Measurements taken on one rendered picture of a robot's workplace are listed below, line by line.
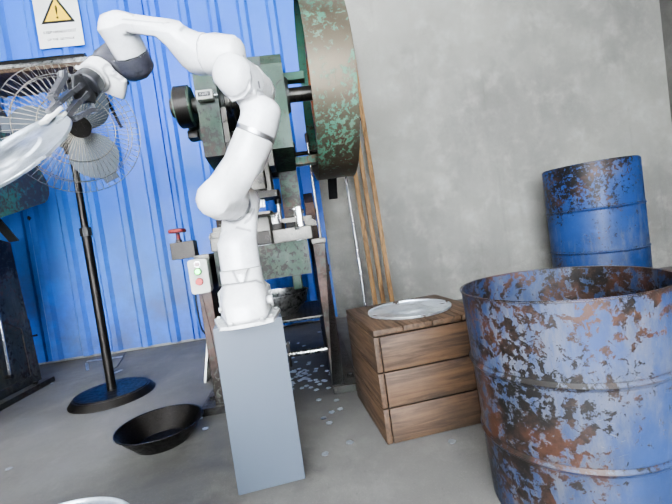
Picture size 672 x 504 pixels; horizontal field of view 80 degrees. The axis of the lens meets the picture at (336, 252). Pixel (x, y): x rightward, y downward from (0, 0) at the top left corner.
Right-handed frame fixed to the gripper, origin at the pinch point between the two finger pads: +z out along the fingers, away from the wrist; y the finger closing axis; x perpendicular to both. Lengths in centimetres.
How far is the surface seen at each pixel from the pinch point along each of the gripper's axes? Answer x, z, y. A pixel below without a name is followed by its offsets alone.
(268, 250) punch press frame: 18, -20, -81
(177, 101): -16, -72, -33
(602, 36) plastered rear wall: 223, -275, -155
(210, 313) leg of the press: -4, 6, -85
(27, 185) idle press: -130, -69, -53
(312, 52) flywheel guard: 51, -67, -27
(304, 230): 30, -35, -87
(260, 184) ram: 14, -49, -69
